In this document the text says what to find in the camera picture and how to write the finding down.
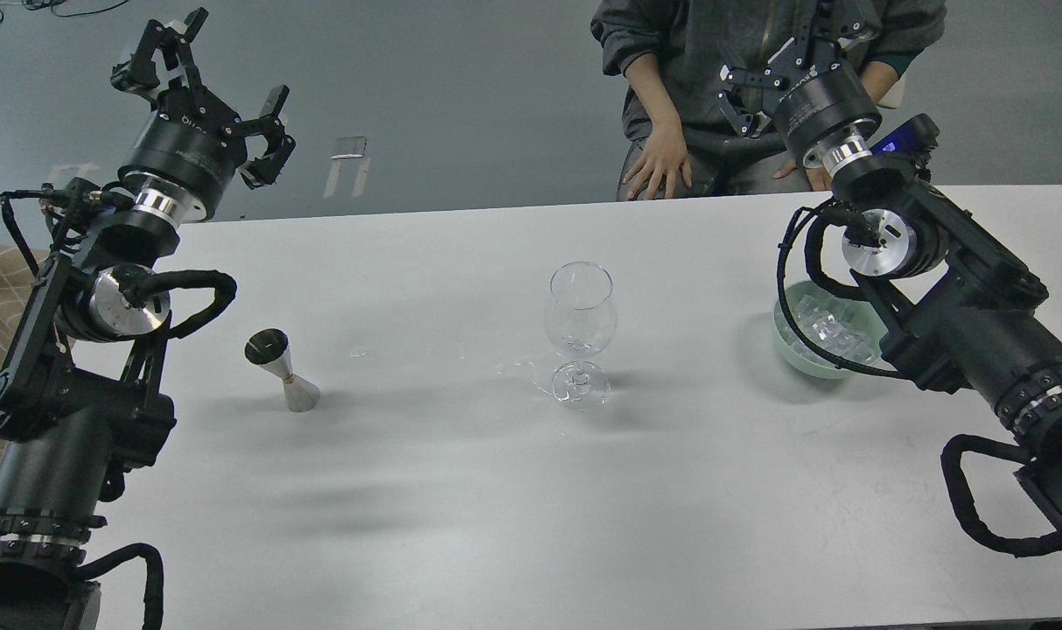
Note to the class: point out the green bowl of ice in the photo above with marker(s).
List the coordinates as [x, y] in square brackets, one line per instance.
[841, 327]

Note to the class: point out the person in grey sweater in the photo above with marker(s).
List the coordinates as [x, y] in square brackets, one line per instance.
[670, 53]

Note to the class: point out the clear wine glass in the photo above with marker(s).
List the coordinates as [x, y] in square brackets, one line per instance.
[580, 319]

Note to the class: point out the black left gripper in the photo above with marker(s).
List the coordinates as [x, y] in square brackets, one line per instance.
[183, 142]

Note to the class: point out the steel cocktail jigger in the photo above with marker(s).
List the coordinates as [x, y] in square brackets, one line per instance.
[270, 349]

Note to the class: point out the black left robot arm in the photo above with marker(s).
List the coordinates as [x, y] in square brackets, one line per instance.
[80, 399]

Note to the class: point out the person right hand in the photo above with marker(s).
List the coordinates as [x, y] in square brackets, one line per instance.
[658, 168]

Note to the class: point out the grey floor plate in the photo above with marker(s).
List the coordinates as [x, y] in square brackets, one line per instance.
[348, 148]

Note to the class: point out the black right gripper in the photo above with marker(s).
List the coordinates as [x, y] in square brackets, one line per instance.
[806, 90]

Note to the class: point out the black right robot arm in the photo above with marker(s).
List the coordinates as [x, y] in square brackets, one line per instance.
[959, 308]

